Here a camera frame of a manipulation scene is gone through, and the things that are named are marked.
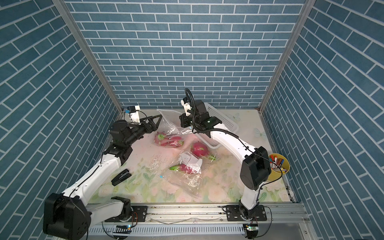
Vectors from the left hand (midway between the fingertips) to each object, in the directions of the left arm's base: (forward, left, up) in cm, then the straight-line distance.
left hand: (161, 117), depth 74 cm
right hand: (+5, -9, -5) cm, 11 cm away
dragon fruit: (-3, +2, -16) cm, 16 cm away
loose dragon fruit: (-5, -20, -23) cm, 31 cm away
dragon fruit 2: (-16, -11, -24) cm, 31 cm away
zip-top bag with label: (-2, -3, -10) cm, 11 cm away
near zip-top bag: (-23, -15, -28) cm, 39 cm away
